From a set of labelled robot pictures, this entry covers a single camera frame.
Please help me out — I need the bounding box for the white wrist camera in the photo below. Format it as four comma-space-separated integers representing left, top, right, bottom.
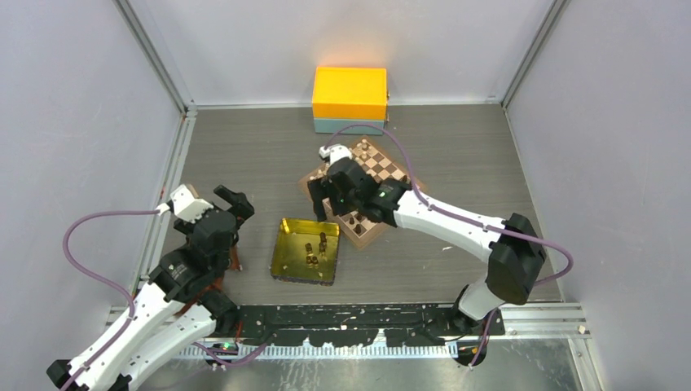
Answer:
326, 144, 352, 165
160, 184, 213, 223

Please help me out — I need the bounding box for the yellow box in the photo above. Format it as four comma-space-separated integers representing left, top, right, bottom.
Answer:
311, 66, 389, 121

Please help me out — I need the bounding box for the yellow transparent tray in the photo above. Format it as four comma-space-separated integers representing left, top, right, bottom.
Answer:
270, 218, 341, 286

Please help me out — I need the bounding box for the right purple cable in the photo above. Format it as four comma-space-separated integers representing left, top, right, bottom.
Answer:
318, 124, 574, 371

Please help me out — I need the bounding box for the brown cloth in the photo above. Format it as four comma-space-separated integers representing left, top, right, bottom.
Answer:
174, 244, 242, 317

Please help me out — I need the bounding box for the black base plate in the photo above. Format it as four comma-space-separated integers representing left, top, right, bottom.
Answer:
210, 303, 504, 348

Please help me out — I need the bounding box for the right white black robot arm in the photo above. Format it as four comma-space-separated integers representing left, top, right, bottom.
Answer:
306, 158, 546, 335

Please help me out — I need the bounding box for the grey-blue box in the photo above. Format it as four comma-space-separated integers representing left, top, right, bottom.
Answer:
313, 118, 387, 135

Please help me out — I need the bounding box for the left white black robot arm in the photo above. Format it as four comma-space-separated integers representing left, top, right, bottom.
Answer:
46, 185, 255, 390

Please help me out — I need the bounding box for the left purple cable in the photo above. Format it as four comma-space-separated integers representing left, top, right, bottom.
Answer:
62, 207, 271, 391

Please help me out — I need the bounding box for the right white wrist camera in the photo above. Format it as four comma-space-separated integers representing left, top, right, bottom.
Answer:
326, 144, 352, 165

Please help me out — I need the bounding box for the wooden chessboard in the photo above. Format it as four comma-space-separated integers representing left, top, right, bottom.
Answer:
297, 136, 410, 249

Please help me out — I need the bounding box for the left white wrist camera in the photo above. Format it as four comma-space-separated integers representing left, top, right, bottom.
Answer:
160, 184, 213, 223

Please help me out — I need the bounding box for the purple cable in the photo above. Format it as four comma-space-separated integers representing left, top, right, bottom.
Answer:
62, 207, 271, 391
318, 124, 574, 371

